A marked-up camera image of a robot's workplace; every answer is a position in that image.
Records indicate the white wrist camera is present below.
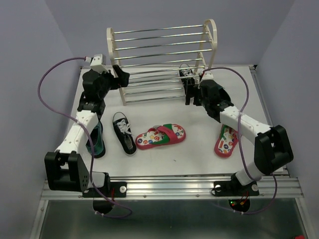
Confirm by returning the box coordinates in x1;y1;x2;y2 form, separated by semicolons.
90;54;107;74
200;71;214;81

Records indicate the green loafer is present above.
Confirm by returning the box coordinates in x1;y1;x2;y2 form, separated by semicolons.
217;85;230;100
90;121;106;158

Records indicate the pink printed sandal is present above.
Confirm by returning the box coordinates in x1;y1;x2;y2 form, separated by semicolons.
135;123;186;150
214;124;238;158

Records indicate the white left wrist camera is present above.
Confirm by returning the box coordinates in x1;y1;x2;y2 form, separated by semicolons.
90;54;107;74

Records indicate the aluminium mounting rail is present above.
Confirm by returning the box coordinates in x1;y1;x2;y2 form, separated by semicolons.
41;176;304;201

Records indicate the green loafer left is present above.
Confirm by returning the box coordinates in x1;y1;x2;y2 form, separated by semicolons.
90;121;106;158

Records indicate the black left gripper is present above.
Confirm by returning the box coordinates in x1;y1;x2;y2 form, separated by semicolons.
96;65;129;99

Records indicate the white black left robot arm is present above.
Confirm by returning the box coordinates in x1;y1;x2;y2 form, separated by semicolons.
44;65;130;192

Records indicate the green loafer right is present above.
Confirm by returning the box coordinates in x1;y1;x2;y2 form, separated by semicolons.
217;85;230;100

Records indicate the black canvas sneaker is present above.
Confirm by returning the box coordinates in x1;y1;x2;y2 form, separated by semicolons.
179;64;195;86
112;112;137;156

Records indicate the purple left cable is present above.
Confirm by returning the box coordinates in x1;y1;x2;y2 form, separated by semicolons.
37;56;133;219

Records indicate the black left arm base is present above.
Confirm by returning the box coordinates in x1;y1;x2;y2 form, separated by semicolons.
82;181;127;198

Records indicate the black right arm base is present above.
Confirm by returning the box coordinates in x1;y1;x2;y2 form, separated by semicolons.
210;180;260;197

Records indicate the cream chrome shoe rack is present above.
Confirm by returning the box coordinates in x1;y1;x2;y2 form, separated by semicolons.
107;19;218;106

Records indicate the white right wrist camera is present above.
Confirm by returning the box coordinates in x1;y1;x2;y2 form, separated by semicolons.
200;71;214;81

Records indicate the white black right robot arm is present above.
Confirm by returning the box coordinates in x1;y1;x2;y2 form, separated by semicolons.
182;78;294;194

